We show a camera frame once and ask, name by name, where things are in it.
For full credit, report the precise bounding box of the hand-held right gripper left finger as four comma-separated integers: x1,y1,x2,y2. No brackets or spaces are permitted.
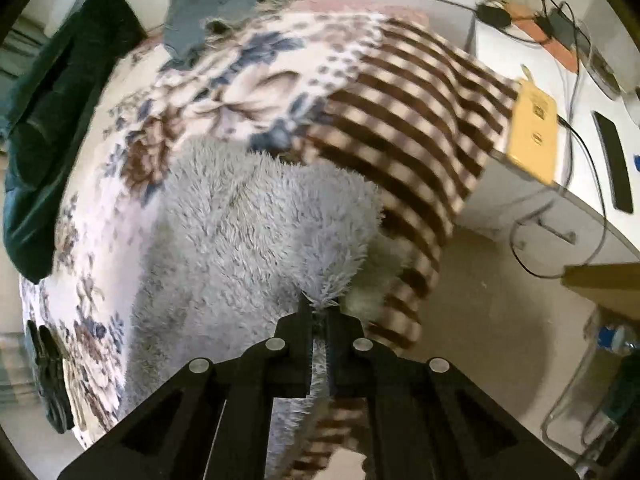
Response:
57,296,312,480

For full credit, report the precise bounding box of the yellow flat box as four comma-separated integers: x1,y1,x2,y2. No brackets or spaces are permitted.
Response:
504,65,559,187

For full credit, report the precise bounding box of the small blue-grey cloth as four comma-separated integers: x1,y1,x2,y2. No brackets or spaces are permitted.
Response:
162,0,307,72

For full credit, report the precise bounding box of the brown cardboard sheet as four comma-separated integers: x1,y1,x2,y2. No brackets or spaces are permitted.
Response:
562,262,640,322

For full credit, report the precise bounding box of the grey fluffy towel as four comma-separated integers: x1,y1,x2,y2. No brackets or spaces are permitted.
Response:
120,137,407,480

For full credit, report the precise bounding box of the black cable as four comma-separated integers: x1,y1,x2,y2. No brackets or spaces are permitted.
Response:
510,114,609,279

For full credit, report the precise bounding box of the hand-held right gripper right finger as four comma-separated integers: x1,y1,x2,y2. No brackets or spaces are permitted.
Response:
326,309,577,480

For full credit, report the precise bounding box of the floral checked-border bed blanket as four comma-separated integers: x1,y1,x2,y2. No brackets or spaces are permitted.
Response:
20,5,521,480

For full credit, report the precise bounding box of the small black power adapter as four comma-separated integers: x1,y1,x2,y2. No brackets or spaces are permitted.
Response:
475,2,514,29

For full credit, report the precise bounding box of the blue-label water bottle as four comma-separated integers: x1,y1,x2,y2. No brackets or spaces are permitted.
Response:
585,310,640,362

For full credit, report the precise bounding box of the dark green plush blanket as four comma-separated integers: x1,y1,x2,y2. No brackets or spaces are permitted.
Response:
0,0,149,284

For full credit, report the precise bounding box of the black phone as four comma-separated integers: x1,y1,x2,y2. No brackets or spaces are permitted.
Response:
592,110,634,214

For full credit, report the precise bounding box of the white desk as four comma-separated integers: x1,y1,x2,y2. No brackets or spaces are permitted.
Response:
452,0,640,272

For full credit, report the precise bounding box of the large black power adapter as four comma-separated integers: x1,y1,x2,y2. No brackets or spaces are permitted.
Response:
542,2,577,49

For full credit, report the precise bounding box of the orange notebook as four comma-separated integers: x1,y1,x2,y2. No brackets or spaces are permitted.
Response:
505,2,582,72

